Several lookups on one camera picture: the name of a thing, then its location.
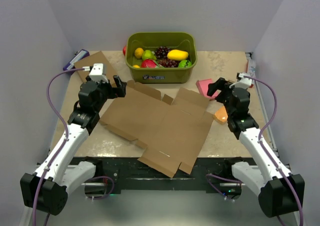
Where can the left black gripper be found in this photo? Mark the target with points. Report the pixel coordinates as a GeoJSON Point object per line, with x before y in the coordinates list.
{"type": "Point", "coordinates": [119, 91]}

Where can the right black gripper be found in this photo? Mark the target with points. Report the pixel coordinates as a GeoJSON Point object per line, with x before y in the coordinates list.
{"type": "Point", "coordinates": [219, 84]}

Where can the brown cardboard paper box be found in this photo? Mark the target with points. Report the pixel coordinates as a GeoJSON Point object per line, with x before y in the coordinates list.
{"type": "Point", "coordinates": [171, 131]}

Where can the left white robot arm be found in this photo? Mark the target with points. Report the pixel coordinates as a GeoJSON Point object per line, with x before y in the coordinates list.
{"type": "Point", "coordinates": [48, 188]}

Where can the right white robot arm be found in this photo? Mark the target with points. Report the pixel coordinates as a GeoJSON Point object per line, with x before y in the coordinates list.
{"type": "Point", "coordinates": [278, 190]}

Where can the red white toothpaste box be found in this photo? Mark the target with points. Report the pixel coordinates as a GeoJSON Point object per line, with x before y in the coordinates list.
{"type": "Point", "coordinates": [251, 68]}

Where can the purple white box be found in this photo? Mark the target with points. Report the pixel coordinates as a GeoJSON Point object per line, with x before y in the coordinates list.
{"type": "Point", "coordinates": [79, 55]}

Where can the pink sponge block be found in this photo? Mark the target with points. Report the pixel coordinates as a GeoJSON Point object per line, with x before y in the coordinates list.
{"type": "Point", "coordinates": [203, 86]}

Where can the small yellow fruit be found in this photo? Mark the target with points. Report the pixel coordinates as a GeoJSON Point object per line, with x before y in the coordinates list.
{"type": "Point", "coordinates": [136, 66]}

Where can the orange sponge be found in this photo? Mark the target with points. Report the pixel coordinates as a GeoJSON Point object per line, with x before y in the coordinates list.
{"type": "Point", "coordinates": [221, 115]}

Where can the pink dragon fruit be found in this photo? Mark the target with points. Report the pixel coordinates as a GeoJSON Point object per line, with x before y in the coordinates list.
{"type": "Point", "coordinates": [149, 63]}

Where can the red fruit behind bin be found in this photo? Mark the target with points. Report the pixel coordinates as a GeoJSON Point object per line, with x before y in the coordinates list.
{"type": "Point", "coordinates": [124, 50]}

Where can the orange fruit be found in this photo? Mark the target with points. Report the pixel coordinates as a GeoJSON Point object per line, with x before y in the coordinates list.
{"type": "Point", "coordinates": [138, 53]}

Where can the green pear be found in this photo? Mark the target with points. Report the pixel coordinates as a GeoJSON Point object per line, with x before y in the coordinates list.
{"type": "Point", "coordinates": [148, 55]}

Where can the yellow mango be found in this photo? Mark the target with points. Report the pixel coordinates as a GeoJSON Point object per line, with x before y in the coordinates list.
{"type": "Point", "coordinates": [177, 55]}

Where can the lower purple grapes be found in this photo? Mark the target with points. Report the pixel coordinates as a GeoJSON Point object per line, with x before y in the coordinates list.
{"type": "Point", "coordinates": [168, 63]}

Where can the purple grapes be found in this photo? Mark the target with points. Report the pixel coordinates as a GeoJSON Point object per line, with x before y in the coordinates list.
{"type": "Point", "coordinates": [168, 63]}
{"type": "Point", "coordinates": [161, 52]}

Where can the upper purple grapes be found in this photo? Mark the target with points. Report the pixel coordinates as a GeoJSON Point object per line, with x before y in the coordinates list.
{"type": "Point", "coordinates": [161, 52]}

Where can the olive green plastic bin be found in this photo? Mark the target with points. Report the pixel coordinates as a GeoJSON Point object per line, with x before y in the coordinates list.
{"type": "Point", "coordinates": [153, 40]}

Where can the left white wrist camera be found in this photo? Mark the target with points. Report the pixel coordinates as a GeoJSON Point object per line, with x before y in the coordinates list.
{"type": "Point", "coordinates": [97, 72]}

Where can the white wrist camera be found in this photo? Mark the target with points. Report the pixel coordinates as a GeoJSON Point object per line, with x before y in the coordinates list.
{"type": "Point", "coordinates": [97, 72]}
{"type": "Point", "coordinates": [244, 81]}

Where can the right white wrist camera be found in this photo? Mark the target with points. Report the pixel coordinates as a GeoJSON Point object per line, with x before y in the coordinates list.
{"type": "Point", "coordinates": [244, 81]}

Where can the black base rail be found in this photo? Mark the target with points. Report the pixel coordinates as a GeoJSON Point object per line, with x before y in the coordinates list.
{"type": "Point", "coordinates": [209, 174]}

